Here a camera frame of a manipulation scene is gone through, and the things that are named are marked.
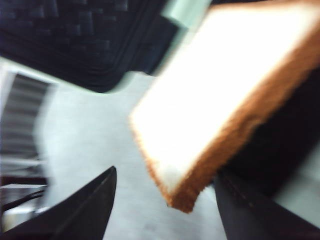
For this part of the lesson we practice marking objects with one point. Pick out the grey table cloth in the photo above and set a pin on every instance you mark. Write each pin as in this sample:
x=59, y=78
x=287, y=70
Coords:
x=60, y=137

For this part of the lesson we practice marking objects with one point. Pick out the bread slice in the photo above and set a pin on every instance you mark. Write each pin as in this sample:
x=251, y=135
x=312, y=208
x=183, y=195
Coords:
x=220, y=100

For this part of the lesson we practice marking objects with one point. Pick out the breakfast maker hinged lid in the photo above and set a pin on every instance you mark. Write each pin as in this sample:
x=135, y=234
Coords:
x=88, y=43

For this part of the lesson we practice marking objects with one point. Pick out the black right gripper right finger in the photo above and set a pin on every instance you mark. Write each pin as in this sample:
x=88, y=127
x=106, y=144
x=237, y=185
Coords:
x=248, y=215

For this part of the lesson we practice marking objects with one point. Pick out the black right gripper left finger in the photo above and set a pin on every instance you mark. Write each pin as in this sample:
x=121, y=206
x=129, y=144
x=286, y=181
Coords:
x=82, y=216

